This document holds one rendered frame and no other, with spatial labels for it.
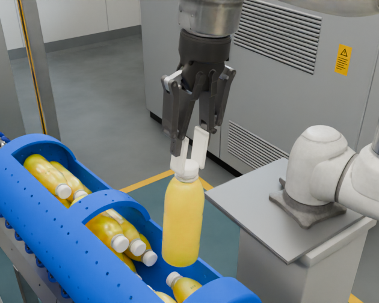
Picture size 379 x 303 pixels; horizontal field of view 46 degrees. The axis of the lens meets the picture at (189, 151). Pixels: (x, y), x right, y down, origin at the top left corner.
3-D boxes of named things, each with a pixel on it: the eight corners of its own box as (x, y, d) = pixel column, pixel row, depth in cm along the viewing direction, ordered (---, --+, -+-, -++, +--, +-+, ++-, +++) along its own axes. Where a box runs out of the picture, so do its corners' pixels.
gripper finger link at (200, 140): (194, 126, 74) (198, 125, 74) (189, 161, 77) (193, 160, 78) (206, 133, 72) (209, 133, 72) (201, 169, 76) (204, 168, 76)
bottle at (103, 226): (84, 219, 123) (122, 255, 111) (64, 216, 118) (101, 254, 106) (95, 197, 123) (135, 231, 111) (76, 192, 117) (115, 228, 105)
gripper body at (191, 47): (211, 20, 68) (203, 77, 73) (167, 24, 63) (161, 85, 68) (245, 35, 64) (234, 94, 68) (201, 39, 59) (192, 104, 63)
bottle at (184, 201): (202, 248, 87) (212, 166, 78) (192, 272, 81) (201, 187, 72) (168, 239, 88) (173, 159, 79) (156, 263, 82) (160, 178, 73)
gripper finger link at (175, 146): (184, 128, 69) (169, 131, 67) (180, 156, 72) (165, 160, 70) (178, 124, 70) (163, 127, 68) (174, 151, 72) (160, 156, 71)
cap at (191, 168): (200, 170, 77) (201, 161, 76) (194, 181, 74) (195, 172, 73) (179, 165, 78) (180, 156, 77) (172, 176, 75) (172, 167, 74)
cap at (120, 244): (120, 249, 110) (124, 253, 109) (109, 248, 107) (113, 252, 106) (127, 235, 110) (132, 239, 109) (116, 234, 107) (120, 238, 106)
